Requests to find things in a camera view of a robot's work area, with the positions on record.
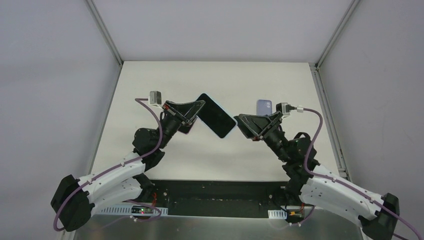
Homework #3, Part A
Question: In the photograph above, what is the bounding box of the left white cable duct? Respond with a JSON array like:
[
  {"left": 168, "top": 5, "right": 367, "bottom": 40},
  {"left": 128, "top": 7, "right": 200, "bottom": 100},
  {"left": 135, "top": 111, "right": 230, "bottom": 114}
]
[{"left": 95, "top": 203, "right": 169, "bottom": 217}]

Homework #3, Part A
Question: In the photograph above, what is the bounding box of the right white cable duct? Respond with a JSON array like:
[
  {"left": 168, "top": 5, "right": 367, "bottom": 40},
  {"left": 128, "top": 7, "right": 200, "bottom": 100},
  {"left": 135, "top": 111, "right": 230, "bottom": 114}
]
[{"left": 267, "top": 209, "right": 288, "bottom": 220}]

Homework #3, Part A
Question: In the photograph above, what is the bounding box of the black phone purple frame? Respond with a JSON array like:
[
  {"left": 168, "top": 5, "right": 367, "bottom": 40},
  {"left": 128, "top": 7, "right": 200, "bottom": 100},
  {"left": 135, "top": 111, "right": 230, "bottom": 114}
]
[{"left": 177, "top": 122, "right": 195, "bottom": 135}]

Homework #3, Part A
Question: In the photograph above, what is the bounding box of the lavender phone case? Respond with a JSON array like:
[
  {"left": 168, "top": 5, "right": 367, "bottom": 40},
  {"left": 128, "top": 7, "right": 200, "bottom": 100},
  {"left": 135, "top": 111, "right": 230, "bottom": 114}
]
[{"left": 256, "top": 99, "right": 273, "bottom": 116}]

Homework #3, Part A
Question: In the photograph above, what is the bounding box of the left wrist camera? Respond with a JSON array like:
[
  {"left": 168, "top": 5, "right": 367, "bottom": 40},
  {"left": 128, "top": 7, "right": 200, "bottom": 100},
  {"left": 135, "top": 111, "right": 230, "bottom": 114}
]
[{"left": 148, "top": 90, "right": 163, "bottom": 108}]

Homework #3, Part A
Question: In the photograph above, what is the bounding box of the black phone light blue case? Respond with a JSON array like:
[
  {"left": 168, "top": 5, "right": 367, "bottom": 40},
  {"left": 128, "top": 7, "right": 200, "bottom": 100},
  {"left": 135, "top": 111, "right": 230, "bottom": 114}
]
[{"left": 197, "top": 93, "right": 237, "bottom": 139}]

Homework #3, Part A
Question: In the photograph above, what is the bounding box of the white cable duct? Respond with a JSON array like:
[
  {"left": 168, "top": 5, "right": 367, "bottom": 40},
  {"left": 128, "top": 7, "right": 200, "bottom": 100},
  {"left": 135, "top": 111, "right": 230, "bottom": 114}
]
[
  {"left": 267, "top": 209, "right": 288, "bottom": 220},
  {"left": 95, "top": 203, "right": 169, "bottom": 217}
]

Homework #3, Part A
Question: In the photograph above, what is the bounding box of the left controller board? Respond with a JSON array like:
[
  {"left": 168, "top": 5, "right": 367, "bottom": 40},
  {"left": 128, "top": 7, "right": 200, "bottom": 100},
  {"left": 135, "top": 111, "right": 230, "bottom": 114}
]
[{"left": 131, "top": 205, "right": 155, "bottom": 216}]

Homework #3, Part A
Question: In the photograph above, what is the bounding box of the right aluminium frame rail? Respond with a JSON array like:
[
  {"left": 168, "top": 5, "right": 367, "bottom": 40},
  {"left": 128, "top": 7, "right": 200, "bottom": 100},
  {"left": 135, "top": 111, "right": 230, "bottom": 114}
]
[{"left": 309, "top": 63, "right": 348, "bottom": 177}]

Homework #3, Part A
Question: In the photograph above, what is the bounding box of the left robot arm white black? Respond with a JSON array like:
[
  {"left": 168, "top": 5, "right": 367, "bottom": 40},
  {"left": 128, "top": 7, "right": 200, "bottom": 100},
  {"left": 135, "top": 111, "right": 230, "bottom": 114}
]
[{"left": 50, "top": 99, "right": 206, "bottom": 232}]

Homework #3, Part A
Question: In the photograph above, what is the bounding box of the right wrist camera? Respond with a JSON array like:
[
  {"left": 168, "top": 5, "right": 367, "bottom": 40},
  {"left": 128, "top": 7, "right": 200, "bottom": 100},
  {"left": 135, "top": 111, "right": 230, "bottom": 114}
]
[{"left": 275, "top": 102, "right": 293, "bottom": 116}]

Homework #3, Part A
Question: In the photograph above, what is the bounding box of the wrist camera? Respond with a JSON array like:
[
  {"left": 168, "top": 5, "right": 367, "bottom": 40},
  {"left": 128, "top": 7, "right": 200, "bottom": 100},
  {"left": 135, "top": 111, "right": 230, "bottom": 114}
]
[
  {"left": 275, "top": 102, "right": 293, "bottom": 116},
  {"left": 148, "top": 90, "right": 163, "bottom": 108}
]

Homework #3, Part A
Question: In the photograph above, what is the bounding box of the right controller board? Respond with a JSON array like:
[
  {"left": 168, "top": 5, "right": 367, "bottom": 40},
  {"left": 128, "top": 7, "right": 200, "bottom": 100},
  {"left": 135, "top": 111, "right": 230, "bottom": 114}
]
[{"left": 286, "top": 211, "right": 304, "bottom": 222}]

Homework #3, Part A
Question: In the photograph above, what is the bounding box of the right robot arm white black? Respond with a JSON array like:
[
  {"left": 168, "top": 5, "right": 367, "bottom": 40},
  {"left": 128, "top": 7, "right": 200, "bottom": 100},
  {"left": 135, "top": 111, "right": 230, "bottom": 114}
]
[{"left": 235, "top": 111, "right": 400, "bottom": 240}]

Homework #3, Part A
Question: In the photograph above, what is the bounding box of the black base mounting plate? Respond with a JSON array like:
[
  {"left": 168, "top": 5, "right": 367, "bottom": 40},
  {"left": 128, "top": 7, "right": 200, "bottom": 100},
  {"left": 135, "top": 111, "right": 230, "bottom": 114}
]
[{"left": 134, "top": 179, "right": 302, "bottom": 218}]

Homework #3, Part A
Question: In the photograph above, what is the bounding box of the controller board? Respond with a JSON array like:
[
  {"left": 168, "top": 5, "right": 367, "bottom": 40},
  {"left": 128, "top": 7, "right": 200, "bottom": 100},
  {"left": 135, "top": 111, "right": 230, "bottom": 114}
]
[
  {"left": 286, "top": 211, "right": 304, "bottom": 222},
  {"left": 131, "top": 205, "right": 155, "bottom": 216}
]

